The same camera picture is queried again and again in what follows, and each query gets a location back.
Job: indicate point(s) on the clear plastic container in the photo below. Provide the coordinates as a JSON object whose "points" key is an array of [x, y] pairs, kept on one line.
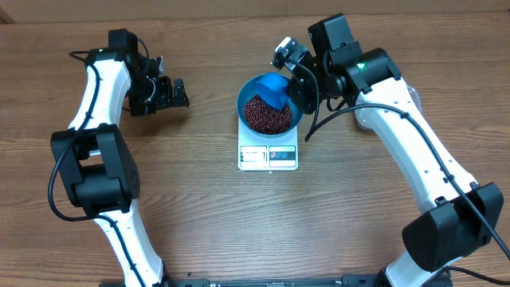
{"points": [[415, 98]]}

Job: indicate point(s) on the red beans in bowl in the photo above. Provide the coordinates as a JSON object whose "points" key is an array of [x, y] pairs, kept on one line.
{"points": [[264, 119]]}

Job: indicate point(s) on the blue plastic measuring scoop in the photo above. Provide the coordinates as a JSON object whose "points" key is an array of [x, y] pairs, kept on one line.
{"points": [[273, 90]]}

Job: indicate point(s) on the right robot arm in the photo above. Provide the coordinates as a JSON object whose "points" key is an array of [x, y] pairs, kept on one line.
{"points": [[458, 216]]}

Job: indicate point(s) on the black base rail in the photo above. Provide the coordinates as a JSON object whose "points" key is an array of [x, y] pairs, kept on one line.
{"points": [[350, 280]]}

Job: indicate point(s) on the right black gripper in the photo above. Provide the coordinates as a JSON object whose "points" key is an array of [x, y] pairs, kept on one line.
{"points": [[300, 94]]}

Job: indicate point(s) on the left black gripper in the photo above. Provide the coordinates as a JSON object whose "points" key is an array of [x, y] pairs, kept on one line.
{"points": [[166, 99]]}

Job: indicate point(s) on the white digital kitchen scale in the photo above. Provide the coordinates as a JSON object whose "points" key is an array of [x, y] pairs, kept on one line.
{"points": [[259, 152]]}

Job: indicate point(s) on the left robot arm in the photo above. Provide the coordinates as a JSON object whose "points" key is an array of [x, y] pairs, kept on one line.
{"points": [[93, 161]]}

